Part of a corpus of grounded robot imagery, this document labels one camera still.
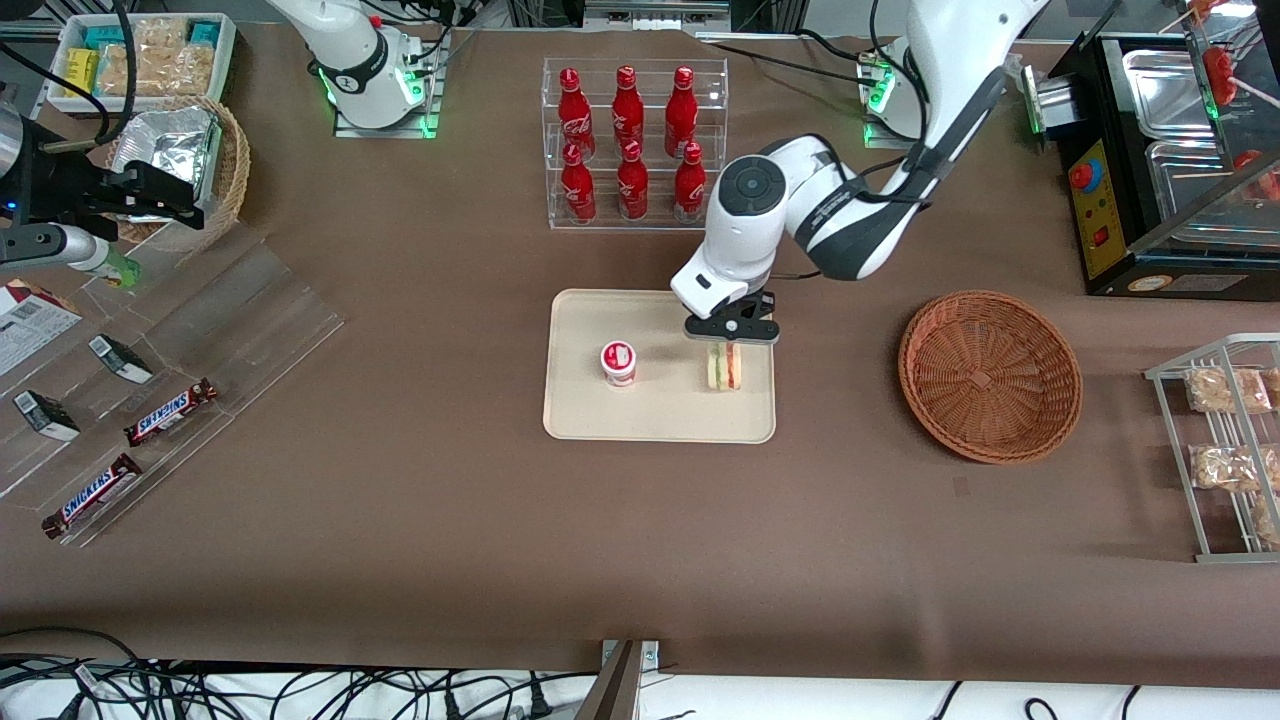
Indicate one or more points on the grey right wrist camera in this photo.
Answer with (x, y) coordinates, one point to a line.
(45, 247)

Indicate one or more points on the white red paper box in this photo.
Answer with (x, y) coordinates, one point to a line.
(30, 325)

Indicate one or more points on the silver foil bag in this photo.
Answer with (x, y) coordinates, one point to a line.
(170, 140)

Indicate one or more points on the clear acrylic stepped stand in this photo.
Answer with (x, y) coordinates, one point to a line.
(250, 320)

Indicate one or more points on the silver metal box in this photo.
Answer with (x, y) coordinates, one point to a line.
(1050, 100)

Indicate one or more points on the light wicker basket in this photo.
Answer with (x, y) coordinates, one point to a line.
(232, 170)

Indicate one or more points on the green plastic bottle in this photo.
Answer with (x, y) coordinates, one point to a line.
(120, 268)

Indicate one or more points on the clear acrylic bottle rack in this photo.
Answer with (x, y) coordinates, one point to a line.
(650, 225)

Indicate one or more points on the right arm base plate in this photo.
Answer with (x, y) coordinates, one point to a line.
(425, 115)

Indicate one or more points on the silver metal bracket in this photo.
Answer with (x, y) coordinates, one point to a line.
(622, 685)

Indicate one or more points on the red cola bottle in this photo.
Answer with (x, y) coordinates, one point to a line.
(688, 190)
(574, 110)
(632, 190)
(681, 110)
(627, 105)
(578, 190)

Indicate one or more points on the steel food pan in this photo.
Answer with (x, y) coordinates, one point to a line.
(1165, 95)
(1190, 170)

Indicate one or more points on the wrapped brown pastry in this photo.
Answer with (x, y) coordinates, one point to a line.
(1225, 390)
(1268, 520)
(1225, 467)

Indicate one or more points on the small black white box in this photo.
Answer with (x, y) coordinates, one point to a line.
(45, 415)
(120, 358)

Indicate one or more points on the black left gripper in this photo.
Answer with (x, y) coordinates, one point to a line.
(762, 304)

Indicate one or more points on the yellow snack box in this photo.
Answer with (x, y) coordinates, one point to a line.
(82, 72)

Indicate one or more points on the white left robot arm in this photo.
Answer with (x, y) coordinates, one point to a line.
(860, 220)

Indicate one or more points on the snickers chocolate bar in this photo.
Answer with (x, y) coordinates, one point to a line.
(170, 412)
(92, 495)

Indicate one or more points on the teal snack box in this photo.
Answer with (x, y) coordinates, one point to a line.
(103, 37)
(205, 33)

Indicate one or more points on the beige plastic tray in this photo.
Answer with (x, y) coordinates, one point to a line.
(660, 410)

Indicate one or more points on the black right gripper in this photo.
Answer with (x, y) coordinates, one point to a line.
(62, 188)

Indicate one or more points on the black food warmer appliance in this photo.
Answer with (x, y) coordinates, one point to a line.
(1180, 270)

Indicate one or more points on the triangle sandwich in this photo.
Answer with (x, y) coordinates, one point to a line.
(724, 372)

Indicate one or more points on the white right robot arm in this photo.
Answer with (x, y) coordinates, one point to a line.
(350, 60)

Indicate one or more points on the white plastic bin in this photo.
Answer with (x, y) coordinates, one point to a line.
(225, 60)

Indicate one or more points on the red sausage skewer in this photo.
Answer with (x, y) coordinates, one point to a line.
(1218, 75)

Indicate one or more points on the white red yogurt cup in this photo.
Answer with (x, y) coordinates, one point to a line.
(619, 362)

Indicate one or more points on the clear bagged pastry snacks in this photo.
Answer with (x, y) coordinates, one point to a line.
(160, 60)

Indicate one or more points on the brown wicker basket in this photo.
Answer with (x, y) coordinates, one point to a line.
(990, 380)

